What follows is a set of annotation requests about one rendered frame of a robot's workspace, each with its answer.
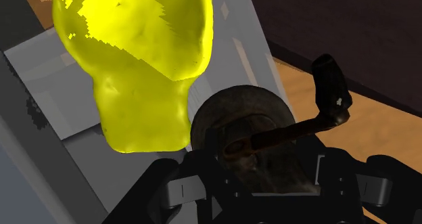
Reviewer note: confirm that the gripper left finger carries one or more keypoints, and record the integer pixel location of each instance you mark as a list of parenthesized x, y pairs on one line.
[(171, 190)]

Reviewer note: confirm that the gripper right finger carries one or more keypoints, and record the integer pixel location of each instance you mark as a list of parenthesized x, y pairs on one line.
[(379, 187)]

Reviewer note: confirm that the grey table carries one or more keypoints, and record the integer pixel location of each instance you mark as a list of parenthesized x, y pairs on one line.
[(99, 170)]

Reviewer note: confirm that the dark brown crank grinder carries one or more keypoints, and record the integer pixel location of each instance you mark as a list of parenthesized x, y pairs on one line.
[(237, 105)]

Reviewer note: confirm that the yellow lumpy figure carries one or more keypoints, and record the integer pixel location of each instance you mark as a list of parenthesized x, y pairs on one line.
[(138, 84)]

